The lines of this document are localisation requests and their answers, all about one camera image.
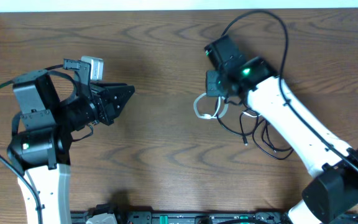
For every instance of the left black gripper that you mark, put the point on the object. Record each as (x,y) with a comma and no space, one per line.
(113,107)

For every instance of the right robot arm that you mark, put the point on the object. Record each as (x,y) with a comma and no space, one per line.
(332,162)

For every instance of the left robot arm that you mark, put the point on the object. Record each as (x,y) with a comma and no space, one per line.
(55,102)

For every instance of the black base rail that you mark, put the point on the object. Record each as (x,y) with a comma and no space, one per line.
(108,213)

